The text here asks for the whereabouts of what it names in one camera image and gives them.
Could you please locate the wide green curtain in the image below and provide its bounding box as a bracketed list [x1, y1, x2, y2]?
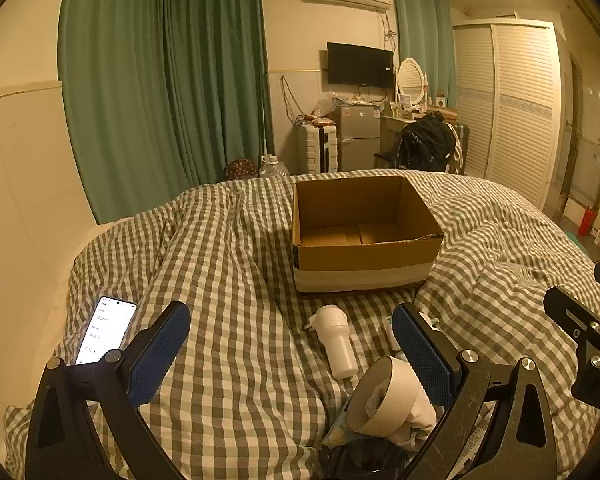
[57, 0, 273, 226]

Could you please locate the white dressing table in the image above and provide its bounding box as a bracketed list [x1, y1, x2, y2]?
[380, 105, 458, 161]

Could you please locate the brown cardboard box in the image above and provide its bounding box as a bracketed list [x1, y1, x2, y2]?
[291, 175, 445, 296]

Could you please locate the grey checked blanket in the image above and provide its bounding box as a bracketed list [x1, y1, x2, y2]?
[4, 170, 600, 480]

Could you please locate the black bag on chair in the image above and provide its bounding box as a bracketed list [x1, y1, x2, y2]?
[397, 114, 456, 173]

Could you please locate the white tape roll with cloth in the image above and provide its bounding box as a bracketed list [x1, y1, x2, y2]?
[347, 356, 431, 436]

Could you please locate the red fire extinguisher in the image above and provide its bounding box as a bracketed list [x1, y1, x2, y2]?
[578, 206, 597, 237]

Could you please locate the smartphone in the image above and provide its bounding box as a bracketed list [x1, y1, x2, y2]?
[74, 298, 139, 367]

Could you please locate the narrow green curtain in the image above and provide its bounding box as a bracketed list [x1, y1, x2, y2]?
[392, 0, 458, 111]

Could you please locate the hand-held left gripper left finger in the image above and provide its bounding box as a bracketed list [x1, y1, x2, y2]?
[25, 301, 192, 480]

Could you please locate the white louvred wardrobe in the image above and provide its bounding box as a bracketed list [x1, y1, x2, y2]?
[451, 19, 566, 211]

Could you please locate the silver small fridge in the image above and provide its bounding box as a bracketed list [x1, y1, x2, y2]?
[336, 103, 382, 172]

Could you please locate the white oval mirror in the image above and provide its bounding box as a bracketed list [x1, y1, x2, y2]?
[395, 57, 427, 108]

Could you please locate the black wall television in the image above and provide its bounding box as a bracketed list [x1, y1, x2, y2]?
[327, 42, 395, 89]

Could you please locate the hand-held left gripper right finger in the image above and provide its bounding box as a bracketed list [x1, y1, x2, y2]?
[391, 302, 558, 480]

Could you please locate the white suitcase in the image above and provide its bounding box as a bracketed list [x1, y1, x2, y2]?
[300, 123, 340, 175]

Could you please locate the dark patterned bag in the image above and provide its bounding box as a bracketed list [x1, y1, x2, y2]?
[224, 157, 258, 181]

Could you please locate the pale printed packet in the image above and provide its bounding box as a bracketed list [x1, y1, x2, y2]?
[322, 400, 361, 448]

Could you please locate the white cylindrical bottle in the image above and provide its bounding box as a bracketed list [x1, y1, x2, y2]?
[307, 305, 359, 380]

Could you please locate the clear water jug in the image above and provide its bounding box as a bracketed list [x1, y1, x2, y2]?
[258, 154, 288, 178]

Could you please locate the white toy with blue star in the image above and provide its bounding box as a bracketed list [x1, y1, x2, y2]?
[387, 317, 406, 353]

